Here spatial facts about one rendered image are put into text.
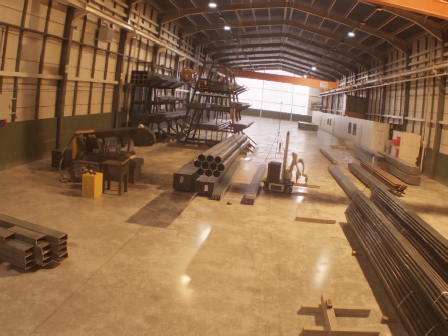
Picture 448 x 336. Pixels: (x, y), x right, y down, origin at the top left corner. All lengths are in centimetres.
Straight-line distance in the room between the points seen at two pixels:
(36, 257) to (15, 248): 37
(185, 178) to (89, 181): 274
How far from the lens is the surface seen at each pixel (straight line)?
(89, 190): 959
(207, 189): 1035
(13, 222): 627
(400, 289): 544
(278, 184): 1172
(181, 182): 1071
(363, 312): 538
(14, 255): 565
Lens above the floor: 256
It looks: 10 degrees down
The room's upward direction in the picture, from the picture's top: 5 degrees clockwise
